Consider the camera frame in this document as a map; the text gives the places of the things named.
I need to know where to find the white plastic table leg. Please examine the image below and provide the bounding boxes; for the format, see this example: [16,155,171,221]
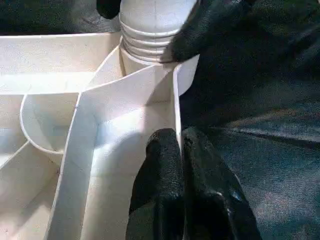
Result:
[119,0,202,64]

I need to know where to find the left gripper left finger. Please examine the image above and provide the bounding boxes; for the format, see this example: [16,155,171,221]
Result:
[125,128,187,240]

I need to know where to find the black work mat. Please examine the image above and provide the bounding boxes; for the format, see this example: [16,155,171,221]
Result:
[0,0,320,240]

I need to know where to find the white plastic table top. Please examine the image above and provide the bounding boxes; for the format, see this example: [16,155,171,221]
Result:
[0,32,202,240]

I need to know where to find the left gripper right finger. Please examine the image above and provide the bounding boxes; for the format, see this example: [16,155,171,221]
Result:
[181,126,263,240]

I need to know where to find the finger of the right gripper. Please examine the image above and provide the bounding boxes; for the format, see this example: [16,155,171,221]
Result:
[96,0,124,21]
[161,0,261,64]

